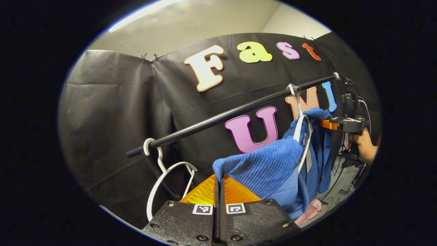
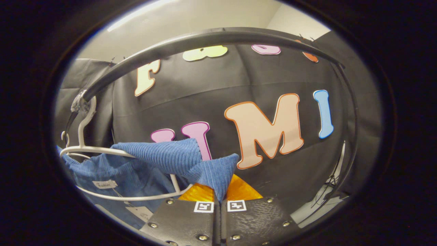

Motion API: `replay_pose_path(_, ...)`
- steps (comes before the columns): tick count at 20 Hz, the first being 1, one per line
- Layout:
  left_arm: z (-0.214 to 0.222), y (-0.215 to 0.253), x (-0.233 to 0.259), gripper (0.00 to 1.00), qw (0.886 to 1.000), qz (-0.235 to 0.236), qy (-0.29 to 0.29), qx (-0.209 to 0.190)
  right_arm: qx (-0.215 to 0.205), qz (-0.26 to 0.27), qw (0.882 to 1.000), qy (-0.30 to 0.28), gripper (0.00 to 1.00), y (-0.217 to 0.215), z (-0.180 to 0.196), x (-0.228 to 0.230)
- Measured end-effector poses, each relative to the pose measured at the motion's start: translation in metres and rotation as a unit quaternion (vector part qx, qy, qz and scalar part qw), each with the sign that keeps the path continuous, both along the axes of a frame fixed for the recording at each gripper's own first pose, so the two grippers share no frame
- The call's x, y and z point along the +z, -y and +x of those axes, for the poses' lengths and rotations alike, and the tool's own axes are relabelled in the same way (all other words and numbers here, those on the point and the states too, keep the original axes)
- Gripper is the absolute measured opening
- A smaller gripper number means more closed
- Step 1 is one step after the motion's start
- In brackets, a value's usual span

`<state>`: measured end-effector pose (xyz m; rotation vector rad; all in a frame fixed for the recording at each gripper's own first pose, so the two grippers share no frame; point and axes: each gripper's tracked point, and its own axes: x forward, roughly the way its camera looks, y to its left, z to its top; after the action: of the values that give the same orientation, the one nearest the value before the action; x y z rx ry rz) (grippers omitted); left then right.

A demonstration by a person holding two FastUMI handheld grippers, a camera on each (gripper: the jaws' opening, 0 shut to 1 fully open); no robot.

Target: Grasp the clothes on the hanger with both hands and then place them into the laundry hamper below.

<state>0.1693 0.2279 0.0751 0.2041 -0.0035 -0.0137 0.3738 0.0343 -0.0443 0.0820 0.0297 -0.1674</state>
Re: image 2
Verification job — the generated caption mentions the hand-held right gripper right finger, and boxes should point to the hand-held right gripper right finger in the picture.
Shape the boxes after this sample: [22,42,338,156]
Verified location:
[221,174,299,246]

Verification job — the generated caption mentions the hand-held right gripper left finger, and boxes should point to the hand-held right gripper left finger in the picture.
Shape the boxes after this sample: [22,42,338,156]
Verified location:
[140,183,221,246]

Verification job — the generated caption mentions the blue corduroy jacket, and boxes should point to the blue corduroy jacket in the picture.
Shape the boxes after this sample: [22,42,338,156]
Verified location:
[56,138,240,230]

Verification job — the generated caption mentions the white plastic hanger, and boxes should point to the white plastic hanger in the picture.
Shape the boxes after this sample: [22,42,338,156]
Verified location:
[60,96,194,202]
[61,131,92,160]

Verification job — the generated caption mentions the black clothes rack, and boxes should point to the black clothes rack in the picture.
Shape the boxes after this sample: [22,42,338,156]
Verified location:
[63,27,359,205]

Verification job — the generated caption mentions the black backdrop cloth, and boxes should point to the black backdrop cloth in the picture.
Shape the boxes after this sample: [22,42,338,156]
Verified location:
[55,31,383,220]

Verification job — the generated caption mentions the black cables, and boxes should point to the black cables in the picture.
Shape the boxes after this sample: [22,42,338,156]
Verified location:
[311,163,342,209]

